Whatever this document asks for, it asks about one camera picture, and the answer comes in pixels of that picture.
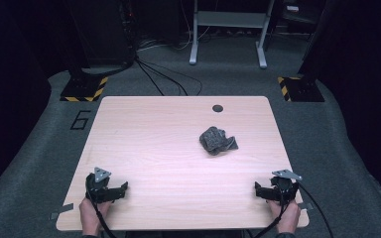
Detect black equipment cabinet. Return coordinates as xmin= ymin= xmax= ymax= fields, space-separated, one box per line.
xmin=63 ymin=0 xmax=137 ymax=73

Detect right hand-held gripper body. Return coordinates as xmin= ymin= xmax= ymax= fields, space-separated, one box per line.
xmin=270 ymin=169 xmax=304 ymax=204

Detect black floor cable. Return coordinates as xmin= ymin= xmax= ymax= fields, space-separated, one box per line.
xmin=136 ymin=59 xmax=189 ymax=97
xmin=134 ymin=59 xmax=166 ymax=97
xmin=138 ymin=59 xmax=203 ymax=97

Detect right hand-held gripper black cable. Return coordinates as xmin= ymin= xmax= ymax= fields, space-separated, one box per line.
xmin=252 ymin=187 xmax=287 ymax=238

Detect black cable beside table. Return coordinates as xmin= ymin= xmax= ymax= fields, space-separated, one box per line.
xmin=297 ymin=181 xmax=334 ymax=238

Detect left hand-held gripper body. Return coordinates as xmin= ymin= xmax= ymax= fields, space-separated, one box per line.
xmin=84 ymin=167 xmax=118 ymax=204

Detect person's right hand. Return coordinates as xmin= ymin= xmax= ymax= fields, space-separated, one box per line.
xmin=269 ymin=199 xmax=302 ymax=235

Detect white floor cables bundle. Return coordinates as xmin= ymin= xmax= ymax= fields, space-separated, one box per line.
xmin=137 ymin=0 xmax=212 ymax=53

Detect hand-held gripper black cable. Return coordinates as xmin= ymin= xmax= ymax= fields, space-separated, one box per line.
xmin=85 ymin=184 xmax=117 ymax=238
xmin=252 ymin=187 xmax=287 ymax=238

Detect black stand base hazard stripes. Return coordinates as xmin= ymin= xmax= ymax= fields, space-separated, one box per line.
xmin=277 ymin=75 xmax=325 ymax=103
xmin=60 ymin=74 xmax=109 ymax=103

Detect grey towel cloth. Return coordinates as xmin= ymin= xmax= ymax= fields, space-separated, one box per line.
xmin=198 ymin=125 xmax=239 ymax=157

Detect person's left hand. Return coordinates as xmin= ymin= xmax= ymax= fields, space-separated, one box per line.
xmin=78 ymin=196 xmax=112 ymax=237

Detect left hand-held gripper black cable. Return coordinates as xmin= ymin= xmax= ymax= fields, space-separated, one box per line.
xmin=85 ymin=184 xmax=117 ymax=238

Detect white metal desk frame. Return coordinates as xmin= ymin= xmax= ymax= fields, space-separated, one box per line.
xmin=189 ymin=0 xmax=276 ymax=69

